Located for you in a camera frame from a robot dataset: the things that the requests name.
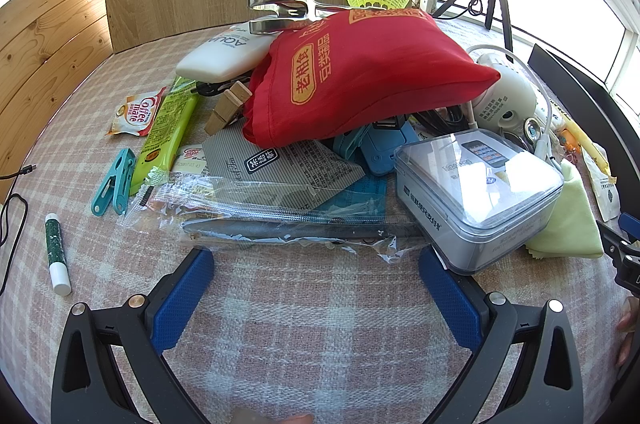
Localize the blue mask packet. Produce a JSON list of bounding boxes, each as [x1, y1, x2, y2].
[[318, 176, 390, 219]]

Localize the black cable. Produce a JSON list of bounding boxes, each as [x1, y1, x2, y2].
[[0, 163, 39, 296]]

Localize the clear plastic bag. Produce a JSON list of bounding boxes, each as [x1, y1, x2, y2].
[[124, 173, 427, 266]]

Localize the wooden clothespin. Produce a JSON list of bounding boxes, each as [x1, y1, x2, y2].
[[205, 82, 254, 136]]

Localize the clear plastic box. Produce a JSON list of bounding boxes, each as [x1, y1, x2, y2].
[[392, 129, 565, 276]]

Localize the white cable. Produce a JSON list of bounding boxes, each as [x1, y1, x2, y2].
[[466, 45, 562, 161]]

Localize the white sunscreen bottle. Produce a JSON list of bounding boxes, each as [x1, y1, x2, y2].
[[175, 24, 275, 83]]

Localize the metal carabiner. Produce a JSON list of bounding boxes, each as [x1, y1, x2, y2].
[[522, 116, 544, 146]]

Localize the wrapped bamboo chopsticks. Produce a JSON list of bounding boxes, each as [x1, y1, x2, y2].
[[554, 103, 617, 179]]

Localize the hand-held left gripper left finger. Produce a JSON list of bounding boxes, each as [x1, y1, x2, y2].
[[50, 248, 216, 424]]

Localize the white paper packet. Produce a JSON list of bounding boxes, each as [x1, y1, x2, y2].
[[581, 143, 624, 223]]

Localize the blue plastic gadget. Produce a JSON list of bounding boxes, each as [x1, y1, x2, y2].
[[332, 116, 422, 178]]

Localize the orange plush keychain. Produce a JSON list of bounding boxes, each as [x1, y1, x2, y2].
[[560, 128, 583, 156]]

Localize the teal plastic clothespin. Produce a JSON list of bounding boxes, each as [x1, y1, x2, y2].
[[90, 147, 137, 218]]

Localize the green snack bar packet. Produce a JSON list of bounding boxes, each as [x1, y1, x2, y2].
[[128, 76, 202, 198]]

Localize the grey striped packet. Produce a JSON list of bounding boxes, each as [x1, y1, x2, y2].
[[202, 123, 369, 211]]

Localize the metal tongs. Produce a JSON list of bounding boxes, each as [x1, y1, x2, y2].
[[247, 0, 387, 36]]

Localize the black container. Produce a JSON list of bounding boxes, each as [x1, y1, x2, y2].
[[527, 43, 640, 207]]

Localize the light green cloth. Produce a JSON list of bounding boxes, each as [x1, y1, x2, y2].
[[524, 158, 606, 261]]

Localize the pine plank panel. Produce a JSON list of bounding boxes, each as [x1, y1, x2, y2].
[[0, 0, 115, 205]]

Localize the green white lip balm stick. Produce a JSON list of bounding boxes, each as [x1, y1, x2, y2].
[[44, 212, 72, 296]]

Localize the person's right hand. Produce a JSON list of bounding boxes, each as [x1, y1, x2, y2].
[[616, 298, 640, 370]]

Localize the red fabric bag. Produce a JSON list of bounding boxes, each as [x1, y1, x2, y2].
[[242, 8, 502, 151]]

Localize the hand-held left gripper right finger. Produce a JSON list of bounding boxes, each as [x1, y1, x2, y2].
[[418, 248, 586, 424]]

